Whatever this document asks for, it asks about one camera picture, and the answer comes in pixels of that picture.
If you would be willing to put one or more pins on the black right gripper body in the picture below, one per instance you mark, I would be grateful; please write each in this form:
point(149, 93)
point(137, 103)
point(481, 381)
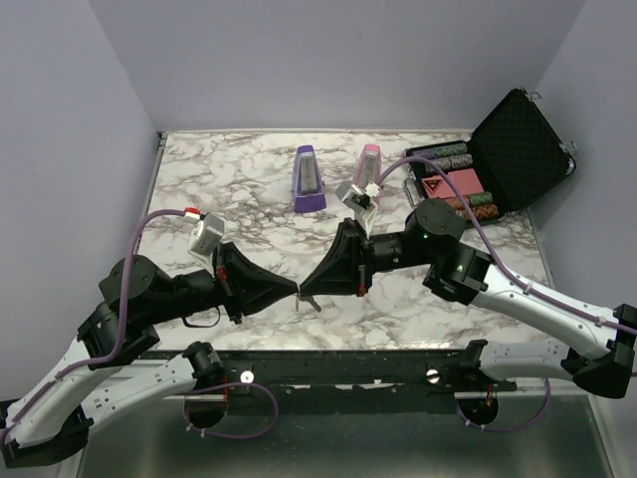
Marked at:
point(366, 260)

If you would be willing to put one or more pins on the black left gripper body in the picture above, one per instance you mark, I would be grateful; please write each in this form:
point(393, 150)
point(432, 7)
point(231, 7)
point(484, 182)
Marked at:
point(222, 285)

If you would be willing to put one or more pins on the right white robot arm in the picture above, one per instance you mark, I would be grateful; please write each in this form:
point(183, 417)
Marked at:
point(591, 346)

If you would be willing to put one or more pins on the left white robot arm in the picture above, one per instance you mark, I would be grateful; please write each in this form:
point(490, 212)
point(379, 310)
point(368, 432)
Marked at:
point(54, 421)

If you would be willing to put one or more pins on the pink metronome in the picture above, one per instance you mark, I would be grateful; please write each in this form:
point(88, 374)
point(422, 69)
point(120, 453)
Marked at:
point(368, 167)

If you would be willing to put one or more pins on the purple metronome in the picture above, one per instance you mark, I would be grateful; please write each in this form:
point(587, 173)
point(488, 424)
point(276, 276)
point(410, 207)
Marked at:
point(307, 187)

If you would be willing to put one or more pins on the red-backed card deck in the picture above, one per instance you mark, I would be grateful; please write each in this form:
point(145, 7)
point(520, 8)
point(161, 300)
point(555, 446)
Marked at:
point(437, 187)

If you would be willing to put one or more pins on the pink card deck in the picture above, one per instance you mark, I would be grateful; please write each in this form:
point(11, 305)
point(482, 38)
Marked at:
point(467, 181)

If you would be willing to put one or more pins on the black poker chip case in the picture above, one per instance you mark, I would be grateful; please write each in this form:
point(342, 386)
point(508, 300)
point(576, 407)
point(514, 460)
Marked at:
point(515, 152)

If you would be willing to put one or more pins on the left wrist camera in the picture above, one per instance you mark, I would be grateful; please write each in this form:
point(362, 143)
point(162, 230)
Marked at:
point(205, 237)

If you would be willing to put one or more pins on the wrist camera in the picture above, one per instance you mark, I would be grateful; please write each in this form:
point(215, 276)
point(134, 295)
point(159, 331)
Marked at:
point(205, 237)
point(362, 201)

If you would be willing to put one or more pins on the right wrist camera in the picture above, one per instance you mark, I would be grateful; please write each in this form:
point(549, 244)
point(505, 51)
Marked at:
point(362, 201)

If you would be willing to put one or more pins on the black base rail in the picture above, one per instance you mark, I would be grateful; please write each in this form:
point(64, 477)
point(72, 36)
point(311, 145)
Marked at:
point(338, 382)

